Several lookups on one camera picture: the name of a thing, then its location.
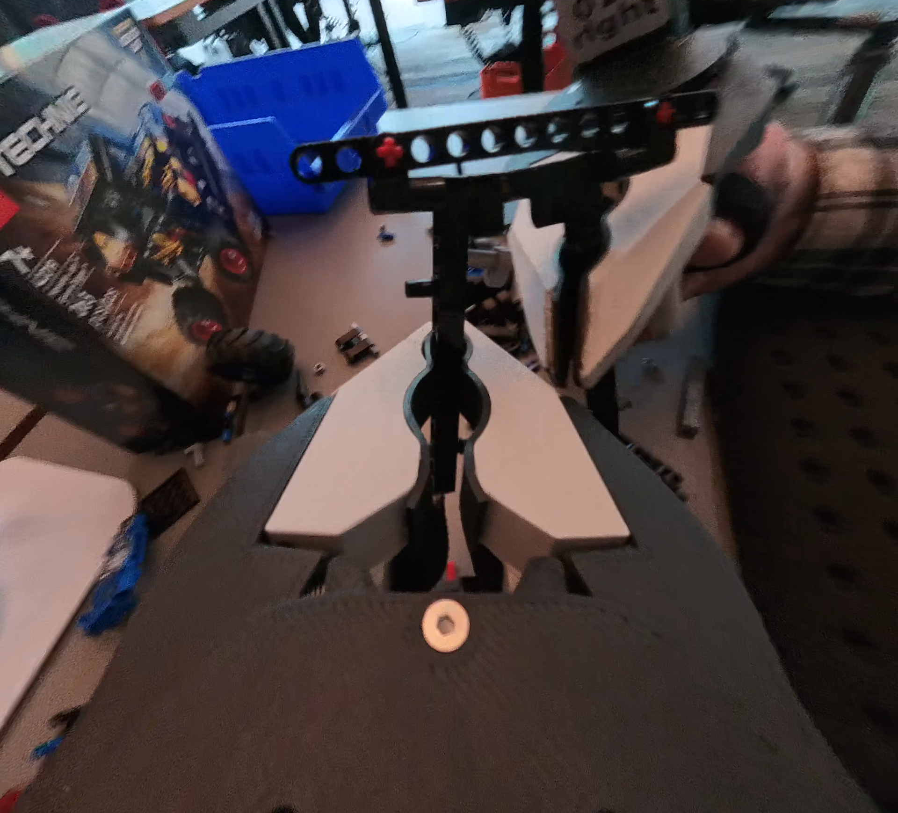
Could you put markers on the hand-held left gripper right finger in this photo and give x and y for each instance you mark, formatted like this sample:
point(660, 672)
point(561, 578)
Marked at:
point(561, 476)

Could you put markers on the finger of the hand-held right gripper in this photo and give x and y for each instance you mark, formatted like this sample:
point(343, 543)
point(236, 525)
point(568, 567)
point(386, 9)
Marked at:
point(660, 238)
point(533, 266)

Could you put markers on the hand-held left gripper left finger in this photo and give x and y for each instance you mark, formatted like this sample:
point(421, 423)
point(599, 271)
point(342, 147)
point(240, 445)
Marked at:
point(337, 476)

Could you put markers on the black toy truck chassis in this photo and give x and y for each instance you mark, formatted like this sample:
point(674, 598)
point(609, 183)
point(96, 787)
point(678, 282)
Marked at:
point(449, 280)

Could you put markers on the person's right forearm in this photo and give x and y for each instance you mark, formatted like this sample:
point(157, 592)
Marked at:
point(856, 217)

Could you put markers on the light grey desk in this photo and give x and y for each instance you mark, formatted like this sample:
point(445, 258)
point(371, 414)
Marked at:
point(323, 280)

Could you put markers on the person's right hand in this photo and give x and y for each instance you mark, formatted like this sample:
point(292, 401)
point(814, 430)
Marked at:
point(779, 196)

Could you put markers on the black connector grey axle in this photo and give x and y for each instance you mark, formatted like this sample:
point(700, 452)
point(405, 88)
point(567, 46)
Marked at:
point(355, 344)

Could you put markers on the black toy wheel blue rim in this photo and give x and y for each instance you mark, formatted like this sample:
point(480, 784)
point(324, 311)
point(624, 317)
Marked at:
point(253, 357)

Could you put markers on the small black square toy piece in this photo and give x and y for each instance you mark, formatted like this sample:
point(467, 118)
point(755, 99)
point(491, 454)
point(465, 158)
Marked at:
point(169, 502)

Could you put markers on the black metal pole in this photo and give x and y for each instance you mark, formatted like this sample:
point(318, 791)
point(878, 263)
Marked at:
point(376, 13)

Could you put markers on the white document stand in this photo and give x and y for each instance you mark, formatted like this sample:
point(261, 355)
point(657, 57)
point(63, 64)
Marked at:
point(49, 561)

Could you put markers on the monster truck toy set box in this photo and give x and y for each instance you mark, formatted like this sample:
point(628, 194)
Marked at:
point(98, 224)

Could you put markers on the blue toy bracket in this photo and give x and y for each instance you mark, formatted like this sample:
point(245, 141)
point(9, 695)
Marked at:
point(115, 575)

